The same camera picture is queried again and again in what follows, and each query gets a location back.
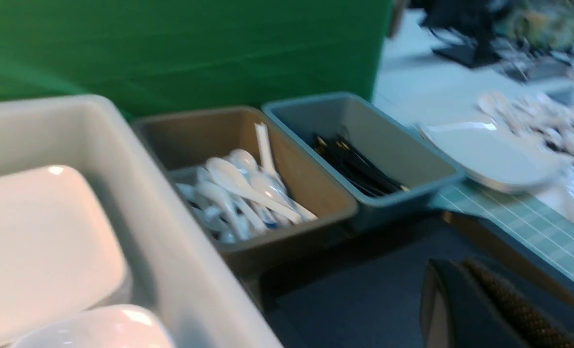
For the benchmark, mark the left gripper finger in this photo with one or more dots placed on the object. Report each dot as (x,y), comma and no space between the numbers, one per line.
(478,303)

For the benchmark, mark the black serving tray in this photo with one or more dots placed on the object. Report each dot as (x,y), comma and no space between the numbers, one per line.
(365,292)

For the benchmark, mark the green checkered tablecloth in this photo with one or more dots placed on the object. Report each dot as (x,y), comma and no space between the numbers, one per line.
(547,231)

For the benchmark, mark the blue-grey plastic bin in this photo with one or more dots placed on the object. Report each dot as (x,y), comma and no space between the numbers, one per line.
(420,169)

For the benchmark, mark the white plates at right edge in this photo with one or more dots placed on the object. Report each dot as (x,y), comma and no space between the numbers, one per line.
(494,157)

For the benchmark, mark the pile of black chopsticks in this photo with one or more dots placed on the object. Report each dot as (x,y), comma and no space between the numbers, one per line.
(355,167)

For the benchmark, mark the scattered white spoons on table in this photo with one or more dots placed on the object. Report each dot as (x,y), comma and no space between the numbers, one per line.
(538,119)

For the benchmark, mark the brown plastic bin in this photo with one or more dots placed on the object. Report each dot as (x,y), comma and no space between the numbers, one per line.
(182,141)

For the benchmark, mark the pile of white ceramic spoons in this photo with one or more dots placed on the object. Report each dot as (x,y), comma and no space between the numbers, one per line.
(238,198)

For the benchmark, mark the black stand in background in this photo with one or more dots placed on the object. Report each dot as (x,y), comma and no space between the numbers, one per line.
(474,21)

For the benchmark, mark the large white plastic tub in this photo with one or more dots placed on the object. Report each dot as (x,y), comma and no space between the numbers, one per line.
(178,274)

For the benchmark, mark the stack of white small bowls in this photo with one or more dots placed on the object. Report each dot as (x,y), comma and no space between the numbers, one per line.
(115,326)

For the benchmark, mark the green backdrop cloth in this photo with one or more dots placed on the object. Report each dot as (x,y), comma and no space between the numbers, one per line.
(159,56)

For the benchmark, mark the stack of white square plates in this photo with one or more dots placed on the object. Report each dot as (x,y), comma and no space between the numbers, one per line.
(59,254)

